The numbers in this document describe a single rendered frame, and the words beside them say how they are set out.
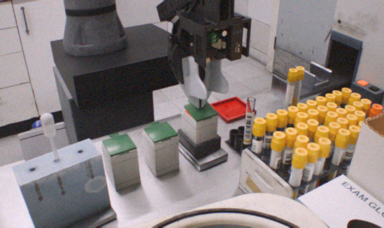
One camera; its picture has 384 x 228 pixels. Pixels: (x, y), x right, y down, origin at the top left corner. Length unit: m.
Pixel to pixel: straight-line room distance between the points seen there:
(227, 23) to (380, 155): 0.23
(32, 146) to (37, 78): 1.69
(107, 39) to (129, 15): 2.12
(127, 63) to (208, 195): 0.34
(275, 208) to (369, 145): 0.15
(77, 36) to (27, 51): 1.36
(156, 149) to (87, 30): 0.37
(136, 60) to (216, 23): 0.34
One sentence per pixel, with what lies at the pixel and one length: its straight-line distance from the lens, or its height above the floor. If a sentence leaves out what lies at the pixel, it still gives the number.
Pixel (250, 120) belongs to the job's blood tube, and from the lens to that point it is 0.55.
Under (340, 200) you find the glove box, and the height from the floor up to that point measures 0.94.
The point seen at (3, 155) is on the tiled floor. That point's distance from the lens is 2.26.
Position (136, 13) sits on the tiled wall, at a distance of 2.93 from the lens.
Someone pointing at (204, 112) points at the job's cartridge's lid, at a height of 0.96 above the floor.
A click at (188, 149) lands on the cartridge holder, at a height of 0.89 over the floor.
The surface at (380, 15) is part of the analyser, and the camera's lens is 0.75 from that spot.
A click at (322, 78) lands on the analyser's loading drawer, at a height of 0.92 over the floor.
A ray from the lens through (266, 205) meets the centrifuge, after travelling 0.35.
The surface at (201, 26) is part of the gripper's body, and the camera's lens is 0.42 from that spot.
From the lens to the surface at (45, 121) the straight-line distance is 0.40.
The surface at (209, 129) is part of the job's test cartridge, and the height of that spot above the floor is 0.93.
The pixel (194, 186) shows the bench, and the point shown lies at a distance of 0.53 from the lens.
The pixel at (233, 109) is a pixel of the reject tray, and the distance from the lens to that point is 0.70.
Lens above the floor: 1.24
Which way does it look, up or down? 31 degrees down
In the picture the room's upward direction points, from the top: straight up
